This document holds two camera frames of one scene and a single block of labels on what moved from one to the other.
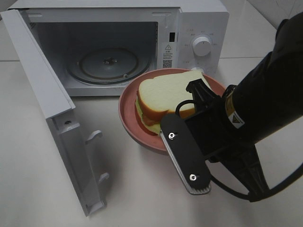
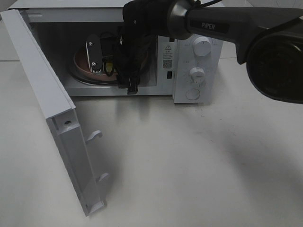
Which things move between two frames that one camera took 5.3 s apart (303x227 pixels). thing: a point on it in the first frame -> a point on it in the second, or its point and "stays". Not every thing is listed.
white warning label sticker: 167,56 stays
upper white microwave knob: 202,46 stays
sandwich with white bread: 159,97 -> 109,66
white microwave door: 53,100 stays
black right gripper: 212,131 -> 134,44
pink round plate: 127,109 -> 82,63
